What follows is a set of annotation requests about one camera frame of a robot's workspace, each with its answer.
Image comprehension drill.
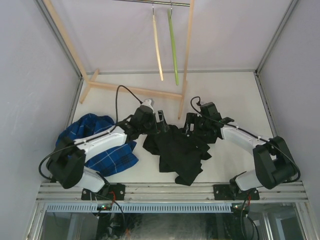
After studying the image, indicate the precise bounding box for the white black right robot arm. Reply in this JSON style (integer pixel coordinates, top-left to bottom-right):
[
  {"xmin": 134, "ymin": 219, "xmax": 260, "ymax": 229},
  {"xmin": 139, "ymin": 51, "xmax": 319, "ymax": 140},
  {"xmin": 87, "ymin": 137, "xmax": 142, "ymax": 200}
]
[{"xmin": 182, "ymin": 102, "xmax": 301, "ymax": 200}]

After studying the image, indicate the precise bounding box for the blue plaid shirt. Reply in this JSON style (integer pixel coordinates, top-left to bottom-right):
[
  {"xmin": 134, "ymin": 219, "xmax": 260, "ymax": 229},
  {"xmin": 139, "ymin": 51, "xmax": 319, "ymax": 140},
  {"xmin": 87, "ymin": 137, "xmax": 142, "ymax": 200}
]
[{"xmin": 55, "ymin": 113, "xmax": 139, "ymax": 177}]

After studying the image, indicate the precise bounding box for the beige plastic hanger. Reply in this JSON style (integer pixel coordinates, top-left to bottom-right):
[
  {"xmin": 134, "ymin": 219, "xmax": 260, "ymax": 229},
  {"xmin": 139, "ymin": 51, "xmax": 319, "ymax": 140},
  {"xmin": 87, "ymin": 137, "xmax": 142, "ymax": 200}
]
[{"xmin": 151, "ymin": 0, "xmax": 164, "ymax": 82}]

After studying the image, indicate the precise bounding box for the metal hanging rod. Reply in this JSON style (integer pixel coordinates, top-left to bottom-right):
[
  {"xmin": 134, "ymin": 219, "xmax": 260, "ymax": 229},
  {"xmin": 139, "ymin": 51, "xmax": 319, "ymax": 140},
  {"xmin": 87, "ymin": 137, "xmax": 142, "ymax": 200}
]
[{"xmin": 116, "ymin": 0, "xmax": 191, "ymax": 7}]

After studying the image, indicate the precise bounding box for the wooden clothes rack frame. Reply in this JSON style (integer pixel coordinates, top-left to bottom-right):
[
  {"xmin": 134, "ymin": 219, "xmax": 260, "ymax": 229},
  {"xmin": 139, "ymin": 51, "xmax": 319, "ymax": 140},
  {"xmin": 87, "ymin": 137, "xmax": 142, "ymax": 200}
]
[{"xmin": 41, "ymin": 0, "xmax": 195, "ymax": 120}]

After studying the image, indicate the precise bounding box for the black right camera cable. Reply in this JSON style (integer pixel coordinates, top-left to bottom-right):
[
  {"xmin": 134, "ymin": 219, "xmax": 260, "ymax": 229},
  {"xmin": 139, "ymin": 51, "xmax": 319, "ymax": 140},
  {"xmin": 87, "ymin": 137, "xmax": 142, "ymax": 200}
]
[{"xmin": 190, "ymin": 96, "xmax": 238, "ymax": 126}]

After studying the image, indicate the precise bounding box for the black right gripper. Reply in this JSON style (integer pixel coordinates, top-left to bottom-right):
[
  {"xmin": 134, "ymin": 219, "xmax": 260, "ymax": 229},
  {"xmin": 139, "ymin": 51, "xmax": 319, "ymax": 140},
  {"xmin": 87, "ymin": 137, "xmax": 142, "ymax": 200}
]
[{"xmin": 181, "ymin": 112, "xmax": 210, "ymax": 137}]

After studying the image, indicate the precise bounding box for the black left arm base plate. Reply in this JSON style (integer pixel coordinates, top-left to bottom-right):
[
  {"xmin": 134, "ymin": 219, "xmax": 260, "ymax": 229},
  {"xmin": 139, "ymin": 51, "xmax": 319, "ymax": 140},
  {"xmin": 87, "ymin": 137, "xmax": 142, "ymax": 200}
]
[{"xmin": 81, "ymin": 183, "xmax": 126, "ymax": 201}]

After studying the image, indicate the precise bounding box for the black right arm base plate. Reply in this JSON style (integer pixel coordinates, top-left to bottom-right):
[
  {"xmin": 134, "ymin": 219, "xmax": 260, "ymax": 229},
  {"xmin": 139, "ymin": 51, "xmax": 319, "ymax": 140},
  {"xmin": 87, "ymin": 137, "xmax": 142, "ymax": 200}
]
[{"xmin": 213, "ymin": 184, "xmax": 260, "ymax": 201}]

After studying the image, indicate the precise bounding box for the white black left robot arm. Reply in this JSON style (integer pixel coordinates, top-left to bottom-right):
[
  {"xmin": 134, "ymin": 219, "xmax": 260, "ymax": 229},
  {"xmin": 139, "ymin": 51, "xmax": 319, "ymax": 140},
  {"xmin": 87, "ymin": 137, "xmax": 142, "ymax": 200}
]
[{"xmin": 46, "ymin": 105, "xmax": 170, "ymax": 200}]

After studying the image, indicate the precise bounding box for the blue slotted cable duct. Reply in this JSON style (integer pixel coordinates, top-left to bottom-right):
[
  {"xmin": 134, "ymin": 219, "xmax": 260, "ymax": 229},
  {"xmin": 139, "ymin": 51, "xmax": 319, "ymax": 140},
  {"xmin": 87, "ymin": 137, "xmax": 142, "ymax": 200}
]
[{"xmin": 45, "ymin": 202, "xmax": 232, "ymax": 214}]

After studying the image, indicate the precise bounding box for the green plastic hanger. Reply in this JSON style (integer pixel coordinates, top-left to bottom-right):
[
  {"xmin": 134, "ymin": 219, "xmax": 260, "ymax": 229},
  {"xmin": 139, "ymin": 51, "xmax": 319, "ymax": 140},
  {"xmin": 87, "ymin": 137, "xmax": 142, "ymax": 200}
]
[{"xmin": 167, "ymin": 1, "xmax": 180, "ymax": 86}]

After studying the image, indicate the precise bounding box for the black button shirt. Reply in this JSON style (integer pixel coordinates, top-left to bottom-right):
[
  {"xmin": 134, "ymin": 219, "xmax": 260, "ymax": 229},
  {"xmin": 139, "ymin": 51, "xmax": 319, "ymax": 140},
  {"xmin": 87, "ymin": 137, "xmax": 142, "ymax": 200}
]
[{"xmin": 143, "ymin": 125, "xmax": 212, "ymax": 186}]

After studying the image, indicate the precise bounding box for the black left camera cable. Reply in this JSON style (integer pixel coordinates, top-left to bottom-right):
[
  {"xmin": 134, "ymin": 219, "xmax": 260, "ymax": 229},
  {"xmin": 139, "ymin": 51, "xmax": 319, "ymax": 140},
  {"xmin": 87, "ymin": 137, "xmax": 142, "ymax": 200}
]
[{"xmin": 114, "ymin": 85, "xmax": 145, "ymax": 128}]

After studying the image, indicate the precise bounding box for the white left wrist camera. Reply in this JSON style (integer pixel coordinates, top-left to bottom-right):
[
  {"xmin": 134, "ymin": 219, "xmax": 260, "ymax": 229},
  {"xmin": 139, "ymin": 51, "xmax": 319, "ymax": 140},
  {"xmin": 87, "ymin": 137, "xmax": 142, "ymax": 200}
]
[{"xmin": 141, "ymin": 98, "xmax": 154, "ymax": 111}]

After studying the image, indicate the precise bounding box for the black camera cable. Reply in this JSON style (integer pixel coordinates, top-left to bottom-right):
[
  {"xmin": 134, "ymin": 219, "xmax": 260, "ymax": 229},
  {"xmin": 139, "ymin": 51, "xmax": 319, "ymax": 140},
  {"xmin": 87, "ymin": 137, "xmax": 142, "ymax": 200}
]
[
  {"xmin": 114, "ymin": 85, "xmax": 145, "ymax": 128},
  {"xmin": 190, "ymin": 96, "xmax": 238, "ymax": 126}
]

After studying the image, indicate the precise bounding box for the aluminium extrusion rail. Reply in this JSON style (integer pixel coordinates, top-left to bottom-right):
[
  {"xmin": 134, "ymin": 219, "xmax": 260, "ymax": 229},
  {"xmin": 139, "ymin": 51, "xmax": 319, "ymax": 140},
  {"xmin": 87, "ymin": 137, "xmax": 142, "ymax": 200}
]
[{"xmin": 36, "ymin": 182, "xmax": 308, "ymax": 203}]

